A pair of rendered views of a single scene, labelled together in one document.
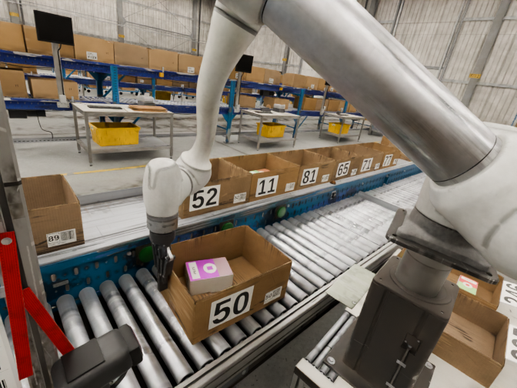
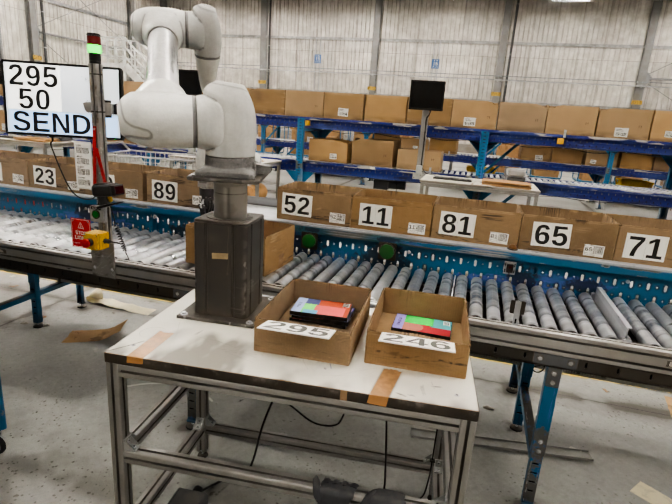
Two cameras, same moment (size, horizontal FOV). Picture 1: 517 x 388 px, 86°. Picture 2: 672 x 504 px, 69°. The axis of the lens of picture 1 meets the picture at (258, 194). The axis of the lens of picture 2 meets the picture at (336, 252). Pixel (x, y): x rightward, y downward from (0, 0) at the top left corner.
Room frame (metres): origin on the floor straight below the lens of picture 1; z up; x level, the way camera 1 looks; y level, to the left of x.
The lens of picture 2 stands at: (0.14, -1.99, 1.41)
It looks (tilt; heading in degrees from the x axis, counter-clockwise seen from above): 15 degrees down; 60
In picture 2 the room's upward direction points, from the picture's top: 4 degrees clockwise
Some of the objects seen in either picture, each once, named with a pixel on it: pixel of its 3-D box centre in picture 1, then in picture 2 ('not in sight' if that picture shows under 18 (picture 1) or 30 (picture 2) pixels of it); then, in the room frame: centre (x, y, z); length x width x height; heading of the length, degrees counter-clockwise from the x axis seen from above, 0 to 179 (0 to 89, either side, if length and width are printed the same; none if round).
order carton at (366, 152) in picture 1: (356, 158); (656, 242); (2.44, -0.82, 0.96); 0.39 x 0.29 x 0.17; 135
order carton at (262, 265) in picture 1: (224, 273); (241, 243); (0.82, 0.08, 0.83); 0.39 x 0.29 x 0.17; 132
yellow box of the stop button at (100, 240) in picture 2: not in sight; (102, 241); (0.26, 0.23, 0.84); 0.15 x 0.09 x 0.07; 135
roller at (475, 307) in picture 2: (351, 225); (476, 299); (1.59, -0.62, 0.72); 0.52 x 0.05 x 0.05; 45
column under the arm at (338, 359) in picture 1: (397, 326); (230, 263); (0.61, -0.45, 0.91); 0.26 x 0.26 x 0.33; 51
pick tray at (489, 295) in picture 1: (445, 275); (419, 327); (1.07, -0.90, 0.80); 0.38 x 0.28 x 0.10; 49
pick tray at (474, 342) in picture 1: (436, 314); (317, 316); (0.81, -0.72, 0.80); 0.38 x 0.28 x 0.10; 49
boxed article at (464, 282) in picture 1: (465, 287); not in sight; (1.04, -0.99, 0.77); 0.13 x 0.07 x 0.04; 141
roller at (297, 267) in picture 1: (282, 257); (325, 276); (1.13, -0.16, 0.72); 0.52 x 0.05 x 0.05; 45
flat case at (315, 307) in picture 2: not in sight; (322, 308); (0.86, -0.64, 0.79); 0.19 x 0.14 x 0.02; 142
